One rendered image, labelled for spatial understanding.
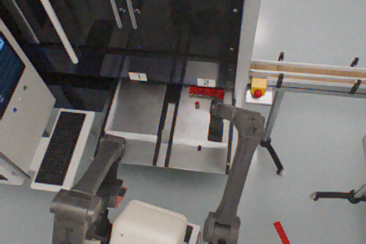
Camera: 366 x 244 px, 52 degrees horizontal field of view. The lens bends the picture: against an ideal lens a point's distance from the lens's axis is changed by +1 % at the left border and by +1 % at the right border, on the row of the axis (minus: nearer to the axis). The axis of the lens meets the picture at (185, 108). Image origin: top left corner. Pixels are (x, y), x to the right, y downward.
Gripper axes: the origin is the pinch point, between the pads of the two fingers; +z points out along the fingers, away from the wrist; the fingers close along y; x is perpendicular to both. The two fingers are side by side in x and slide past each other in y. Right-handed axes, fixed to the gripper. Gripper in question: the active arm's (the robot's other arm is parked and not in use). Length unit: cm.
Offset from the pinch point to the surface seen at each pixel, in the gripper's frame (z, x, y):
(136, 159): 4.4, 36.0, -12.6
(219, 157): 3.0, -2.9, -6.4
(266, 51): 69, -31, 144
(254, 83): -17.0, -15.5, 24.1
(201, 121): 0.2, 7.9, 11.3
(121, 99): 0, 51, 19
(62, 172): 11, 71, -21
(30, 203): 93, 123, -6
